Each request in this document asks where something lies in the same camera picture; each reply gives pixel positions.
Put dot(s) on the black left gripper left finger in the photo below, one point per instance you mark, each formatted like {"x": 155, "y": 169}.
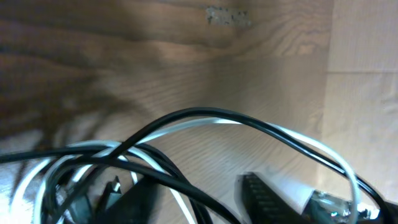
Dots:
{"x": 134, "y": 207}

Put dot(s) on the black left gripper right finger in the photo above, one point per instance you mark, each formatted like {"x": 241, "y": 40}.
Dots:
{"x": 261, "y": 205}

